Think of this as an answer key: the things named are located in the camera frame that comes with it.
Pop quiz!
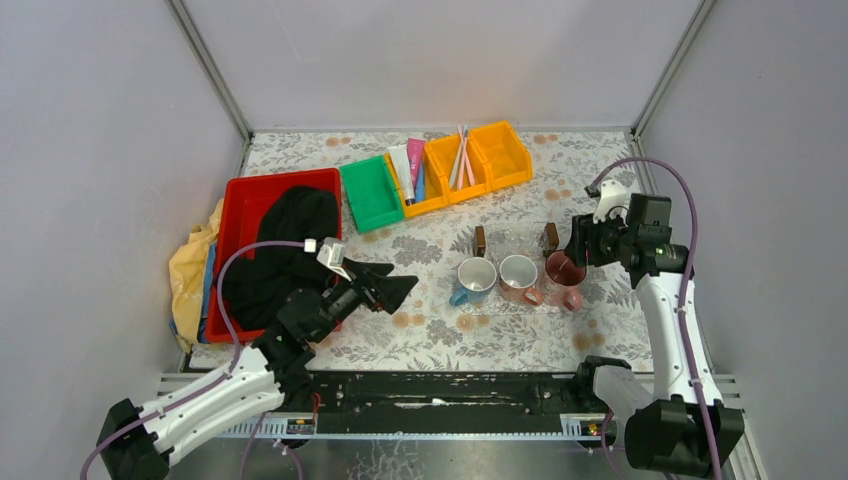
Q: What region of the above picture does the yellow bin with mugs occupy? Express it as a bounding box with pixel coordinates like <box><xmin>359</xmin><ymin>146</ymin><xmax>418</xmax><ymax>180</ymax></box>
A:
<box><xmin>470</xmin><ymin>121</ymin><xmax>533</xmax><ymax>191</ymax></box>

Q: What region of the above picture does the yellow cloth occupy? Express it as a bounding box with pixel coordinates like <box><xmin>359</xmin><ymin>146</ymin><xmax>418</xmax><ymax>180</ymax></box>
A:
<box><xmin>168</xmin><ymin>199</ymin><xmax>224</xmax><ymax>353</ymax></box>

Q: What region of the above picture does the yellow bin with toothbrushes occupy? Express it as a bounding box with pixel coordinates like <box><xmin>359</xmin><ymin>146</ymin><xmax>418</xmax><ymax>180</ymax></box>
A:
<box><xmin>424</xmin><ymin>134</ymin><xmax>493</xmax><ymax>204</ymax></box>

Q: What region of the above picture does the black cloth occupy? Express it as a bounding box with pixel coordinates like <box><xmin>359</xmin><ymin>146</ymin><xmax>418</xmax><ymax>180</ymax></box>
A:
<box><xmin>223</xmin><ymin>186</ymin><xmax>339</xmax><ymax>331</ymax></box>

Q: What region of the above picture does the green plastic bin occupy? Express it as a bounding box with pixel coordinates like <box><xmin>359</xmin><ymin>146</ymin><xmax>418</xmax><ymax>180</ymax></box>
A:
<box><xmin>339</xmin><ymin>155</ymin><xmax>405</xmax><ymax>233</ymax></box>

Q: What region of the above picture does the pink pumpkin-face mug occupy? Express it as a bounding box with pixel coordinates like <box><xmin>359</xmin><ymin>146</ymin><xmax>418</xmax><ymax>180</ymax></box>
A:
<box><xmin>542</xmin><ymin>251</ymin><xmax>586</xmax><ymax>312</ymax></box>

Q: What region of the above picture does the yellow bin with toothpaste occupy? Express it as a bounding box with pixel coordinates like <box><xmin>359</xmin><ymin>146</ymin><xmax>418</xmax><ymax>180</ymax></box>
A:
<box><xmin>384</xmin><ymin>150</ymin><xmax>450</xmax><ymax>221</ymax></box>

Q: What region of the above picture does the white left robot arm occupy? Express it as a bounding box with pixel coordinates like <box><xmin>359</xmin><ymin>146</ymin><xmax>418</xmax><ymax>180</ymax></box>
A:
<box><xmin>80</xmin><ymin>259</ymin><xmax>419</xmax><ymax>479</ymax></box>

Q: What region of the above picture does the blue ceramic mug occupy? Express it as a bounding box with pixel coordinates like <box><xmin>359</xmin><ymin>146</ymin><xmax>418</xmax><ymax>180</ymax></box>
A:
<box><xmin>449</xmin><ymin>257</ymin><xmax>498</xmax><ymax>307</ymax></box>

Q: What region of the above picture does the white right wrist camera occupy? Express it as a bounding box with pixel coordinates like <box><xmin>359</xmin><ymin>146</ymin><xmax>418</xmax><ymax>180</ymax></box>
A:
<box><xmin>585</xmin><ymin>180</ymin><xmax>630</xmax><ymax>224</ymax></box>

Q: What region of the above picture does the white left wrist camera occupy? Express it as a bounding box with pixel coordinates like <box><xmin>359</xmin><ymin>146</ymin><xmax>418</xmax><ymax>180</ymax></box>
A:
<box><xmin>316</xmin><ymin>237</ymin><xmax>351</xmax><ymax>281</ymax></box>

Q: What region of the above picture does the pink toothpaste tube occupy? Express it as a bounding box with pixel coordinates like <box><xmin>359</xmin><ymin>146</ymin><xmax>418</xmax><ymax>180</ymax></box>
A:
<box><xmin>407</xmin><ymin>138</ymin><xmax>426</xmax><ymax>195</ymax></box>

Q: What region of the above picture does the blue cloth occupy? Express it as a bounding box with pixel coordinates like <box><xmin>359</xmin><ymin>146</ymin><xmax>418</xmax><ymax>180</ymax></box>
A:
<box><xmin>197</xmin><ymin>242</ymin><xmax>217</xmax><ymax>344</ymax></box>

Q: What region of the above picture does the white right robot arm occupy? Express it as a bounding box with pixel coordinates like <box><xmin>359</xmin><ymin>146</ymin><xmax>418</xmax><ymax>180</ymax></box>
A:
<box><xmin>564</xmin><ymin>193</ymin><xmax>744</xmax><ymax>479</ymax></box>

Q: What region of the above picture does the floral orange-handled mug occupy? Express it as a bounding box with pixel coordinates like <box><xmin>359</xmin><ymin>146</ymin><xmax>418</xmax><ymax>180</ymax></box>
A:
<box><xmin>499</xmin><ymin>254</ymin><xmax>544</xmax><ymax>307</ymax></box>

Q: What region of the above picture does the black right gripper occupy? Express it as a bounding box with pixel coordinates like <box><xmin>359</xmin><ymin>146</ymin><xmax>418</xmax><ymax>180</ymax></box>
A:
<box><xmin>562</xmin><ymin>207</ymin><xmax>635</xmax><ymax>269</ymax></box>

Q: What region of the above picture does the blue toothpaste tube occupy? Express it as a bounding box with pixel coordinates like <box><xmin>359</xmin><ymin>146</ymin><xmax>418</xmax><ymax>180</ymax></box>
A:
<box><xmin>414</xmin><ymin>165</ymin><xmax>426</xmax><ymax>203</ymax></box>

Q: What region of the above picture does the pink toothbrush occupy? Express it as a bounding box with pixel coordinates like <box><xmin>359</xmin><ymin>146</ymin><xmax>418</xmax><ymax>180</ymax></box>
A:
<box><xmin>459</xmin><ymin>127</ymin><xmax>476</xmax><ymax>190</ymax></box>
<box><xmin>453</xmin><ymin>124</ymin><xmax>468</xmax><ymax>190</ymax></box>

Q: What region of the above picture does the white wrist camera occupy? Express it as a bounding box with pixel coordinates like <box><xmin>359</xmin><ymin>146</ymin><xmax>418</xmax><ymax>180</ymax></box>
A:
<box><xmin>585</xmin><ymin>180</ymin><xmax>630</xmax><ymax>224</ymax></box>
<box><xmin>316</xmin><ymin>237</ymin><xmax>351</xmax><ymax>281</ymax></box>

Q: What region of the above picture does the red plastic tray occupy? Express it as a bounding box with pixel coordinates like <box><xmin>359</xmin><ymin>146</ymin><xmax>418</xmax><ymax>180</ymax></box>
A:
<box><xmin>206</xmin><ymin>168</ymin><xmax>342</xmax><ymax>344</ymax></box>

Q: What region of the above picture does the white toothpaste tube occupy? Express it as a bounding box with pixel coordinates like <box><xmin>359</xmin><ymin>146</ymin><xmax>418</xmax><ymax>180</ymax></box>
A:
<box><xmin>389</xmin><ymin>145</ymin><xmax>415</xmax><ymax>206</ymax></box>

